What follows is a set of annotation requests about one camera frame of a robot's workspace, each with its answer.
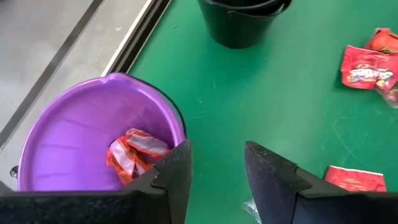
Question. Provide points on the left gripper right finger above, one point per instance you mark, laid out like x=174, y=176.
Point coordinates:
x=280, y=193

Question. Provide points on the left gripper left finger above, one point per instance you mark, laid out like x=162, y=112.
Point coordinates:
x=161, y=193

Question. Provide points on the orange Reese's pack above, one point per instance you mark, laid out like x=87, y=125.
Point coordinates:
x=122, y=163
x=147, y=143
x=384, y=40

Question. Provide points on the red Skittles pack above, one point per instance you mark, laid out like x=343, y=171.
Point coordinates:
x=367, y=68
x=354, y=180

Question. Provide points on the clear bag red candy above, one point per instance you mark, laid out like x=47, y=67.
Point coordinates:
x=390, y=96

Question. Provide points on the purple plastic bucket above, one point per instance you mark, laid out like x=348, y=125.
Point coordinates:
x=71, y=140

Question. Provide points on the black plastic bucket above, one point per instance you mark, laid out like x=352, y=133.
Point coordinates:
x=239, y=28

